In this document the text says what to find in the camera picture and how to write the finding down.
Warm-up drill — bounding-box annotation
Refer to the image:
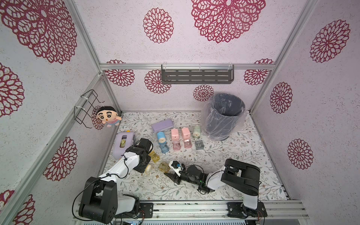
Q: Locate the yellow sharpener shavings tray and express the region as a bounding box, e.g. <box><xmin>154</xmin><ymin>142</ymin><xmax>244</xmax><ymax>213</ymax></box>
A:
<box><xmin>148</xmin><ymin>151</ymin><xmax>160</xmax><ymax>164</ymax></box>

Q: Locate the blue sharpener shavings tray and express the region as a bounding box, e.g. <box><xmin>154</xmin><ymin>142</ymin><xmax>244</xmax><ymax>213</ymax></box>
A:
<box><xmin>159</xmin><ymin>142</ymin><xmax>170</xmax><ymax>155</ymax></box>

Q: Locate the blue pencil sharpener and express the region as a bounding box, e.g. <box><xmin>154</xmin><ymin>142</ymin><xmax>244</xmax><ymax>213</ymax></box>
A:
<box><xmin>157</xmin><ymin>131</ymin><xmax>167</xmax><ymax>143</ymax></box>

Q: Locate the pink sharpener shavings tray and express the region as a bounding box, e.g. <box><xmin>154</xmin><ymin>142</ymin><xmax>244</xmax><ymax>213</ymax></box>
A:
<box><xmin>184</xmin><ymin>139</ymin><xmax>192</xmax><ymax>149</ymax></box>

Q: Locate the clear sharpener shavings tray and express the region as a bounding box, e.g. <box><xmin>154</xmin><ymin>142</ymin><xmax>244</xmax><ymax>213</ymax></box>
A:
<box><xmin>195</xmin><ymin>140</ymin><xmax>204</xmax><ymax>151</ymax></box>

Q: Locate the pink pencil sharpener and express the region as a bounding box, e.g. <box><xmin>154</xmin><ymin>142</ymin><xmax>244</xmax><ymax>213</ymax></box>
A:
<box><xmin>181</xmin><ymin>127</ymin><xmax>191</xmax><ymax>140</ymax></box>
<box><xmin>171</xmin><ymin>128</ymin><xmax>180</xmax><ymax>141</ymax></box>

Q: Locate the green pencil sharpener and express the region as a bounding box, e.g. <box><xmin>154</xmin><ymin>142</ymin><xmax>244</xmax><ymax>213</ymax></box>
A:
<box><xmin>192</xmin><ymin>125</ymin><xmax>201</xmax><ymax>139</ymax></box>

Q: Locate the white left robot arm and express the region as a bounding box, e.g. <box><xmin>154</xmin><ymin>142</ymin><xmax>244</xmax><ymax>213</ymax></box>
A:
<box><xmin>71</xmin><ymin>138</ymin><xmax>153</xmax><ymax>224</ymax></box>

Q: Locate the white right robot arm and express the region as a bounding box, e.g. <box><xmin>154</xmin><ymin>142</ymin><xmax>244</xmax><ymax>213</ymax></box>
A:
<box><xmin>165</xmin><ymin>158</ymin><xmax>261</xmax><ymax>210</ymax></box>

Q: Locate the purple pencil case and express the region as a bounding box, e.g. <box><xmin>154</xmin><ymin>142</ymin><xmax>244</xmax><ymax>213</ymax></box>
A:
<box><xmin>151</xmin><ymin>119</ymin><xmax>174</xmax><ymax>132</ymax></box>

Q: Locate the purple tissue box holder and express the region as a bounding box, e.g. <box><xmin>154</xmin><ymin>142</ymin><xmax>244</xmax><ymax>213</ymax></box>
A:
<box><xmin>113</xmin><ymin>131</ymin><xmax>136</xmax><ymax>160</ymax></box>

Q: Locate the Shin-chan plush doll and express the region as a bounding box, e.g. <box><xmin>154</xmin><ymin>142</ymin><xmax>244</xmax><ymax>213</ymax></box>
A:
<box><xmin>96</xmin><ymin>106</ymin><xmax>122</xmax><ymax>128</ymax></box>

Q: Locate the grey trash bin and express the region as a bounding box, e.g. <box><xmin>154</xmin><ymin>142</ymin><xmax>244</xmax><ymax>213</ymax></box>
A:
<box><xmin>204</xmin><ymin>93</ymin><xmax>247</xmax><ymax>142</ymax></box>

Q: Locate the clear plastic bin liner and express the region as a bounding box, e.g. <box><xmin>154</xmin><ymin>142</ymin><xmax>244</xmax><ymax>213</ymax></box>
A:
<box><xmin>200</xmin><ymin>92</ymin><xmax>248</xmax><ymax>143</ymax></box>

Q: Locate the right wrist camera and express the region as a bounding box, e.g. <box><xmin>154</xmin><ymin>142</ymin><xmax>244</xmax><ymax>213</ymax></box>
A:
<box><xmin>169</xmin><ymin>161</ymin><xmax>185</xmax><ymax>177</ymax></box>

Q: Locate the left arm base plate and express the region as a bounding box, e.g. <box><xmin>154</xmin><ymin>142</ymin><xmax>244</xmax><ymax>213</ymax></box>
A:
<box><xmin>115</xmin><ymin>202</ymin><xmax>154</xmax><ymax>219</ymax></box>

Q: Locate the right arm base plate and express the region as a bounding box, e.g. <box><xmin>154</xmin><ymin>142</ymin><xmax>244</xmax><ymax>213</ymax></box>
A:
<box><xmin>227</xmin><ymin>201</ymin><xmax>268</xmax><ymax>219</ymax></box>

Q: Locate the black wire wall basket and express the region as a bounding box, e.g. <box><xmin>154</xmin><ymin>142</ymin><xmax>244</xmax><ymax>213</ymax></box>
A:
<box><xmin>73</xmin><ymin>89</ymin><xmax>104</xmax><ymax>129</ymax></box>

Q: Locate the grey wall shelf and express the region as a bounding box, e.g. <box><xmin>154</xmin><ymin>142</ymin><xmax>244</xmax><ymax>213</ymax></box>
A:
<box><xmin>160</xmin><ymin>64</ymin><xmax>234</xmax><ymax>85</ymax></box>

